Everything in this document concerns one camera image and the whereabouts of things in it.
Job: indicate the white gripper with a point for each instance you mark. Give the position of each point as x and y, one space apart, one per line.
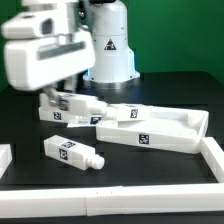
48 42

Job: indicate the white fence bar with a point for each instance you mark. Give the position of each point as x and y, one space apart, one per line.
214 156
5 158
111 200

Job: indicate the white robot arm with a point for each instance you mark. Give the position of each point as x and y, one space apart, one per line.
114 61

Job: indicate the white right fence bar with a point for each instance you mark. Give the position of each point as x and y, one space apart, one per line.
214 156

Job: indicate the white desk top tray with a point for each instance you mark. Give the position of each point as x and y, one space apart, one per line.
170 129

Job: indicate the white front fence bar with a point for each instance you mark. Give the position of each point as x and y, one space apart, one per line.
111 200

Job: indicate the white left fence bar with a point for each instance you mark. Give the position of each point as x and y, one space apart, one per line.
5 158

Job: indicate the paper sheet with markers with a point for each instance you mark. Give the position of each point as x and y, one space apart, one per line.
84 121

